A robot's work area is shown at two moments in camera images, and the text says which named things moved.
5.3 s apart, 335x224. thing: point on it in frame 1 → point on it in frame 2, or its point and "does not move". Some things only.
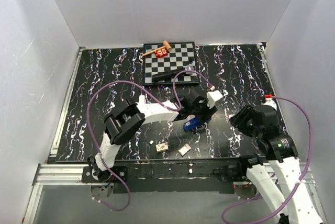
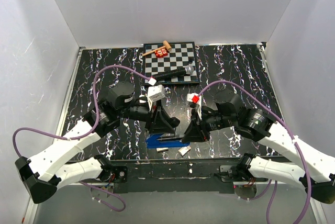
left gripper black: (208, 112) → (155, 123)
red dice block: (161, 53) does not move
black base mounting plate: (186, 176) does not move
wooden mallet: (166, 45) does not move
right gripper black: (246, 112) → (196, 131)
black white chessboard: (177, 58) does not move
